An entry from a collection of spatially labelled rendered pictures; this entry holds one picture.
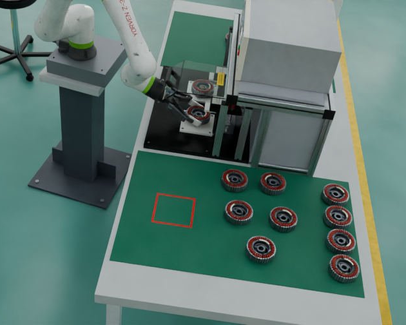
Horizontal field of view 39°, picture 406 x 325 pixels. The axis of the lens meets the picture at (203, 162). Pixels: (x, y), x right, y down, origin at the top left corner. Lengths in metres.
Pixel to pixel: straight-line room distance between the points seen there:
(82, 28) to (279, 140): 1.08
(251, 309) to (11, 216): 1.67
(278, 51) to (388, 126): 2.17
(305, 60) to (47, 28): 1.17
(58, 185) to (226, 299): 1.63
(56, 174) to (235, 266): 1.62
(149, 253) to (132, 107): 1.99
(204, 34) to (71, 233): 1.35
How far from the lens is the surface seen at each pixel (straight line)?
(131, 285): 2.09
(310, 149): 2.52
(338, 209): 2.46
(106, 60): 2.97
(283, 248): 2.29
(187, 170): 2.49
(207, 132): 2.65
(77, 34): 2.90
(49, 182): 3.47
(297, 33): 2.42
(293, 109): 2.37
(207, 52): 3.26
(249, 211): 2.32
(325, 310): 2.17
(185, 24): 3.50
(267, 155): 2.54
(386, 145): 4.22
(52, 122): 3.90
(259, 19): 2.46
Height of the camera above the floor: 2.46
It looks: 42 degrees down
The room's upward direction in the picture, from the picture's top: 10 degrees clockwise
